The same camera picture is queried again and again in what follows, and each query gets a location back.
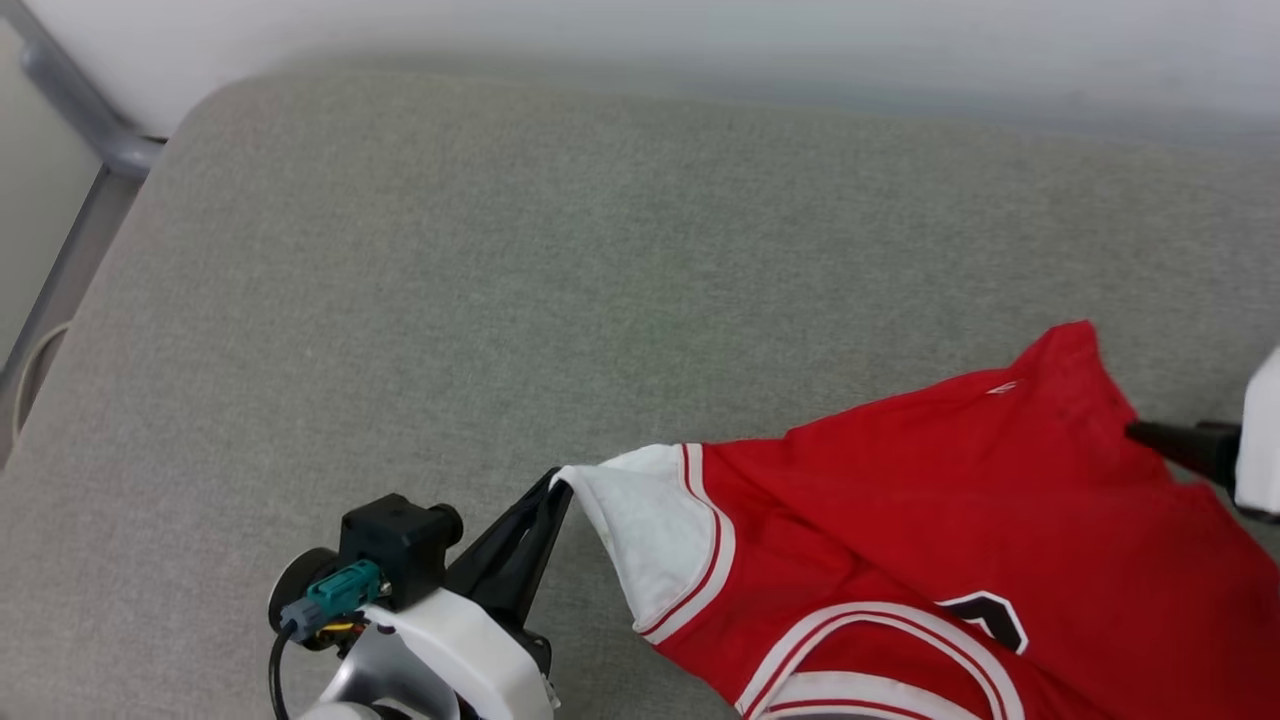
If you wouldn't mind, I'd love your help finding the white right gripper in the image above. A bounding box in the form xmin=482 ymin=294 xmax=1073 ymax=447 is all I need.
xmin=1125 ymin=345 xmax=1280 ymax=523

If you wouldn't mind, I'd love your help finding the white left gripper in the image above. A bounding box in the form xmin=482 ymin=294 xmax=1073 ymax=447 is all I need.
xmin=365 ymin=467 xmax=577 ymax=720

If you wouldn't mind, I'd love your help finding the red white baseball jersey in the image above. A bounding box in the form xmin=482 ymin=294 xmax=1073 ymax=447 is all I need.
xmin=553 ymin=320 xmax=1280 ymax=720

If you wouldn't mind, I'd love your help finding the grey fabric sofa seat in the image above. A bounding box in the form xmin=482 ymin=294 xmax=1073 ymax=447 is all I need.
xmin=0 ymin=68 xmax=1280 ymax=720

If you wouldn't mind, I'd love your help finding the teal left camera plug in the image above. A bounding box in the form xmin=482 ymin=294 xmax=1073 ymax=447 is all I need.
xmin=279 ymin=559 xmax=387 ymax=642

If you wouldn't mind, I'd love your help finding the black left camera cable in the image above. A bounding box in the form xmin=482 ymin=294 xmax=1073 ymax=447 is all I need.
xmin=267 ymin=622 xmax=301 ymax=720

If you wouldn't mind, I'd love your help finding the white cable on floor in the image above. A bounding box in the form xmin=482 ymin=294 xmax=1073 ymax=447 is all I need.
xmin=10 ymin=320 xmax=73 ymax=443

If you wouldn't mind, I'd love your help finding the grey metal tube frame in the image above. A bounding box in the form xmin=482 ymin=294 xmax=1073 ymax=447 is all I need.
xmin=0 ymin=0 xmax=167 ymax=403

